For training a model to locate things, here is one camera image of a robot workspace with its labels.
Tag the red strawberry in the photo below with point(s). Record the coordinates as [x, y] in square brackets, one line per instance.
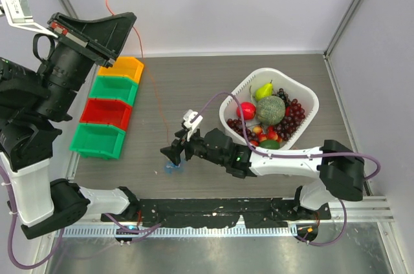
[268, 134]

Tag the upper green storage bin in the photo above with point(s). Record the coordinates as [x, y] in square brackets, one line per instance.
[114, 88]

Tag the white plastic fruit basket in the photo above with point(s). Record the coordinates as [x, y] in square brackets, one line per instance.
[244, 92]

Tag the red storage bin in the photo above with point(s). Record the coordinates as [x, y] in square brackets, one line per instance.
[107, 112]

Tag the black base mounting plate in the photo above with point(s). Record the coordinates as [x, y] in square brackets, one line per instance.
[218, 213]

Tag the white slotted cable duct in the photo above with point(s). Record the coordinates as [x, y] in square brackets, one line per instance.
[112, 231]

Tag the red apple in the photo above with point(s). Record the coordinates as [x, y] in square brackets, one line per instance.
[247, 109]

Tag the green lime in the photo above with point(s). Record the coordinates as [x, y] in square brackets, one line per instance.
[270, 144]

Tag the lower green storage bin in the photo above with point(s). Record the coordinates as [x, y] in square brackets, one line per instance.
[98, 141]

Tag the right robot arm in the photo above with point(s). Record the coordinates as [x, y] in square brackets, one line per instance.
[337, 172]

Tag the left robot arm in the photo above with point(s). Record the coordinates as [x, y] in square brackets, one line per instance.
[32, 101]

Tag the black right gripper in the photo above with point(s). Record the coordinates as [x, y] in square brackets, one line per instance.
[174, 151]

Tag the dark purple grape bunch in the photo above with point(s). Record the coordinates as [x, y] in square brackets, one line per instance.
[237, 126]

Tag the red yellow lychee fruit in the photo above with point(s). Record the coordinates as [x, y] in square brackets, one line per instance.
[257, 130]

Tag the green storage bin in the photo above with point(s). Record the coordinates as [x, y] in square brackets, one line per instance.
[114, 88]
[98, 141]

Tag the green netted melon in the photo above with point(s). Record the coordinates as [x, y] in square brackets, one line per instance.
[270, 110]

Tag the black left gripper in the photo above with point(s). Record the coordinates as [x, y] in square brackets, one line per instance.
[99, 40]

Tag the red grape bunch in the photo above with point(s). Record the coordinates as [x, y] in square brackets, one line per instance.
[294, 115]

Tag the yellow green pear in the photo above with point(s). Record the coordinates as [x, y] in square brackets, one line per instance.
[264, 91]

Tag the orange storage bin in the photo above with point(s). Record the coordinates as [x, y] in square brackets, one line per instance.
[125, 66]

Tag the black grape bunch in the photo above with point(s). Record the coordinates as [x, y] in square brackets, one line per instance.
[283, 95]

